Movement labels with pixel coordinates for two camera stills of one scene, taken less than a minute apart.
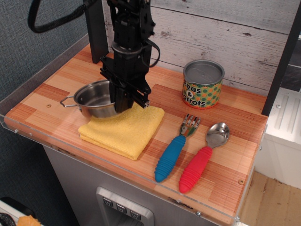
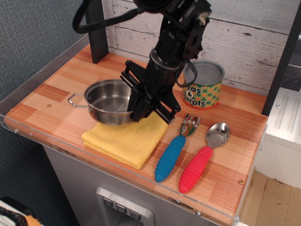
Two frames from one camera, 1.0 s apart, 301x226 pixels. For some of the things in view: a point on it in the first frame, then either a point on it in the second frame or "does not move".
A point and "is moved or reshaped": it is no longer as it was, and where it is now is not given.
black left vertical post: x=95 y=15 does not move
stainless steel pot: x=94 y=97 is moved or reshaped
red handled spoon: x=216 y=133 does not move
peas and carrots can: x=202 y=82 does not move
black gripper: x=129 y=67 → x=151 y=91
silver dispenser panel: x=117 y=209 does not move
